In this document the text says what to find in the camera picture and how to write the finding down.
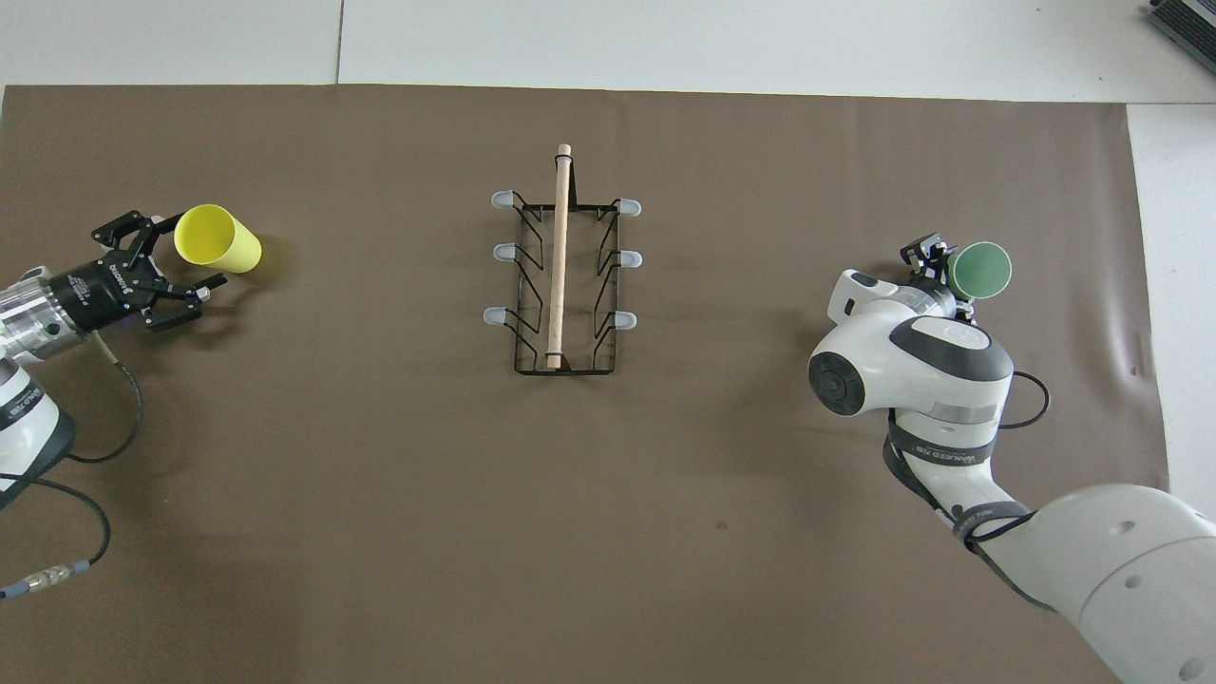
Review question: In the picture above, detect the black wire cup rack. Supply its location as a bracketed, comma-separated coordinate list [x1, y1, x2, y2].
[483, 143, 643, 377]

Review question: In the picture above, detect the yellow plastic cup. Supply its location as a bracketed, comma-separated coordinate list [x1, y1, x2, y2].
[174, 203, 263, 275]

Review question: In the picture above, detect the brown paper table mat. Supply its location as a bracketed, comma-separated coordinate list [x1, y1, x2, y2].
[0, 84, 1194, 684]

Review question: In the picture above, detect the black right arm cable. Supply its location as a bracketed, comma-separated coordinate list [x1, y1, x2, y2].
[883, 369, 1055, 614]

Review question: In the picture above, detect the pale green plastic cup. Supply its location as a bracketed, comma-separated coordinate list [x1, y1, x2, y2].
[952, 241, 1014, 302]

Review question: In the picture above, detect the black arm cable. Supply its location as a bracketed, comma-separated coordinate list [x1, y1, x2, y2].
[0, 334, 145, 601]
[883, 369, 1055, 614]

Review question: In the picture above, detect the grey ribbed device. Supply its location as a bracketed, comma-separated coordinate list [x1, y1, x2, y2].
[1147, 0, 1216, 48]

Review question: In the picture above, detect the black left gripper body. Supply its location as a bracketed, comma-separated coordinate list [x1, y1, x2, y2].
[47, 249, 168, 333]

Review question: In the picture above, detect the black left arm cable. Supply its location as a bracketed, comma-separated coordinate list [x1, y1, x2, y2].
[0, 334, 145, 601]

